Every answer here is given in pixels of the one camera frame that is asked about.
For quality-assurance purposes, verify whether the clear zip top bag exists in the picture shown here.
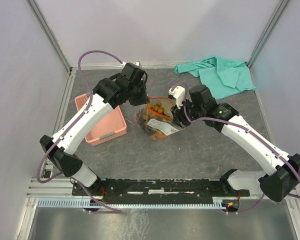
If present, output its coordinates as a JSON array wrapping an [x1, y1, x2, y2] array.
[[134, 96, 187, 138]]

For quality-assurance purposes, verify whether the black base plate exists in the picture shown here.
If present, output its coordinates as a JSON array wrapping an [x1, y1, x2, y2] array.
[[86, 178, 250, 205]]

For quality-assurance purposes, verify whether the brown longan bunch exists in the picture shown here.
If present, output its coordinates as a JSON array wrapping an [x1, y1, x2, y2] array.
[[141, 101, 167, 121]]

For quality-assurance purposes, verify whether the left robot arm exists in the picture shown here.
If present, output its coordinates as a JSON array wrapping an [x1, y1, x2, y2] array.
[[40, 62, 149, 195]]

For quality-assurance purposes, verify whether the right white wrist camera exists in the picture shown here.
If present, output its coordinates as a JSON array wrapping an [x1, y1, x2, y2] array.
[[168, 85, 186, 110]]

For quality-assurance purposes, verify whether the teal cloth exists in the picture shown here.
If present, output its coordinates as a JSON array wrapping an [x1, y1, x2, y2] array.
[[174, 56, 257, 100]]

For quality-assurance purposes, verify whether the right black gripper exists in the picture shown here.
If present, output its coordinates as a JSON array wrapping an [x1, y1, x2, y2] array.
[[170, 96, 205, 129]]

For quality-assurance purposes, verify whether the pink perforated basket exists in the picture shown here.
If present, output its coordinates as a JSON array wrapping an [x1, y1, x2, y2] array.
[[71, 94, 127, 146]]

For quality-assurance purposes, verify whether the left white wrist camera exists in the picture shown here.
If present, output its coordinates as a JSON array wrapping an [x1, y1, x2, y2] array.
[[120, 61, 143, 68]]

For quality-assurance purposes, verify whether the dark toy grape bunch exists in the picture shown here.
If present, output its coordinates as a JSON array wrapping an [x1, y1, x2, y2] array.
[[136, 112, 150, 133]]

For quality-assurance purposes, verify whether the orange toy fruit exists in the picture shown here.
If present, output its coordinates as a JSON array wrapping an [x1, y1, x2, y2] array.
[[152, 131, 168, 141]]

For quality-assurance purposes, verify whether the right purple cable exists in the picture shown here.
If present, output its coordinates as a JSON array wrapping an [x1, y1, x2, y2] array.
[[171, 82, 300, 215]]

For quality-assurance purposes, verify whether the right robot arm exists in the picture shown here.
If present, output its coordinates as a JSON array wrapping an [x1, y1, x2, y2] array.
[[168, 83, 300, 202]]

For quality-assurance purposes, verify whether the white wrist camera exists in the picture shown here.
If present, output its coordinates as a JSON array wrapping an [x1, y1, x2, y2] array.
[[120, 61, 143, 68], [168, 85, 186, 110]]

